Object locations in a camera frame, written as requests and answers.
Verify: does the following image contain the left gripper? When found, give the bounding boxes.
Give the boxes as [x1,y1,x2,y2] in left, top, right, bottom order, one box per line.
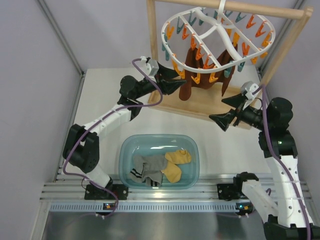
[133,61,186,99]

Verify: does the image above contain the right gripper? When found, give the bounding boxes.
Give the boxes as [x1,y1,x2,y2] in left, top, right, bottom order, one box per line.
[209,92,271,131]

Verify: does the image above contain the white round clip hanger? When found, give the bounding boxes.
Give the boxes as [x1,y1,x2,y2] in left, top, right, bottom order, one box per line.
[161,6,276,84]

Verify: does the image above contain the yellow sock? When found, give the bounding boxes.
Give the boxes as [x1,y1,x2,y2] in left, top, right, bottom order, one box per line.
[164,149,192,165]
[161,161,182,184]

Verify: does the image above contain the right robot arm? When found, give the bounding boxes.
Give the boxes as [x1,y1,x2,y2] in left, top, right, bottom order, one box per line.
[209,94,320,240]

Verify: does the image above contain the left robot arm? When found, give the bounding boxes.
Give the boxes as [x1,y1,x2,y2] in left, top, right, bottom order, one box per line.
[62,56,187,199]

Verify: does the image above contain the wooden hanging rack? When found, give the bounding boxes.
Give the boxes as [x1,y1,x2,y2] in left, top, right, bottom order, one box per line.
[146,0,314,120]

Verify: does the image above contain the teal plastic tub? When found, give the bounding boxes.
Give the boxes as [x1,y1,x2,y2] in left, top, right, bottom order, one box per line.
[118,134,200,190]

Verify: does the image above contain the grey striped sock left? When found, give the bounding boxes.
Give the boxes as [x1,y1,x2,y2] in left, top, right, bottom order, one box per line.
[128,155,149,184]

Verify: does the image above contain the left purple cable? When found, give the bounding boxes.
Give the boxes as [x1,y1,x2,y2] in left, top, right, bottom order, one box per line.
[61,57,164,218]

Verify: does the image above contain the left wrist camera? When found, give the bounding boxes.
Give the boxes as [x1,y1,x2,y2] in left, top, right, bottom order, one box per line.
[140,56,159,77]

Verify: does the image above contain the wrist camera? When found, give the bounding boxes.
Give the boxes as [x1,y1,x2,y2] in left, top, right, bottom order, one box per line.
[240,81,259,100]
[140,56,159,77]

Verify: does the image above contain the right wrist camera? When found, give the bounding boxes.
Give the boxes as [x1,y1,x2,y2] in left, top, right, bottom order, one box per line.
[240,81,259,100]

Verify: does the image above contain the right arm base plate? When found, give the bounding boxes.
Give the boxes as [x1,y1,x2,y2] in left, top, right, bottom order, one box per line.
[217,183,247,201]

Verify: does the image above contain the slotted cable duct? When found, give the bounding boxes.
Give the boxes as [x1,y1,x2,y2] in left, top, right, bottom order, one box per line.
[49,201,253,213]

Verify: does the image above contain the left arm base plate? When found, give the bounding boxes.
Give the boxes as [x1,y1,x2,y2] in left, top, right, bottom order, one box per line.
[84,183,129,200]

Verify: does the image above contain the aluminium mounting rail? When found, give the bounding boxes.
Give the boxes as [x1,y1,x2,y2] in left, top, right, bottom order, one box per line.
[39,172,313,201]

